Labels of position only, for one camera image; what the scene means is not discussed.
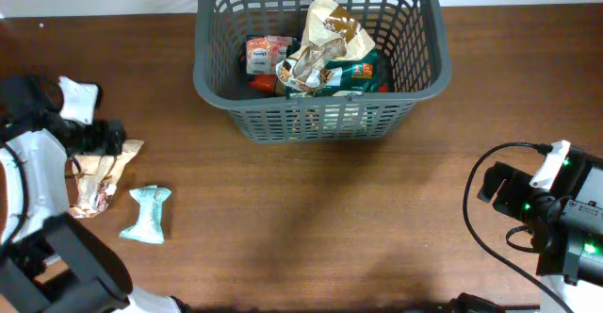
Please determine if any light teal packet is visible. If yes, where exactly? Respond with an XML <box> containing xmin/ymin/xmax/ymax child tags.
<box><xmin>120</xmin><ymin>185</ymin><xmax>171</xmax><ymax>244</ymax></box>

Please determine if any grey plastic basket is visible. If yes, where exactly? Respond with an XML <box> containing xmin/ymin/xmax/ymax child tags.
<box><xmin>193</xmin><ymin>0</ymin><xmax>452</xmax><ymax>142</ymax></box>

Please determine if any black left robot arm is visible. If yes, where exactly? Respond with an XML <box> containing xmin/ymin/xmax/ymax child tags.
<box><xmin>1</xmin><ymin>74</ymin><xmax>190</xmax><ymax>312</ymax></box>

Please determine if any orange tan cracker package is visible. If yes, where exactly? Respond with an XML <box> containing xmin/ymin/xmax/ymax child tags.
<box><xmin>247</xmin><ymin>73</ymin><xmax>389</xmax><ymax>130</ymax></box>

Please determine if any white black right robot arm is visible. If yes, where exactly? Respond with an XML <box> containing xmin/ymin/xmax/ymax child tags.
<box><xmin>462</xmin><ymin>140</ymin><xmax>602</xmax><ymax>312</ymax></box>

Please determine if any green white snack bag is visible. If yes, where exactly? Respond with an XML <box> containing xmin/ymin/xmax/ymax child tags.
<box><xmin>275</xmin><ymin>40</ymin><xmax>389</xmax><ymax>98</ymax></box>

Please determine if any brown wrapper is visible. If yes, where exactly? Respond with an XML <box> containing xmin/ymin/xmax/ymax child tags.
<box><xmin>276</xmin><ymin>0</ymin><xmax>375</xmax><ymax>91</ymax></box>
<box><xmin>70</xmin><ymin>140</ymin><xmax>144</xmax><ymax>219</ymax></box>

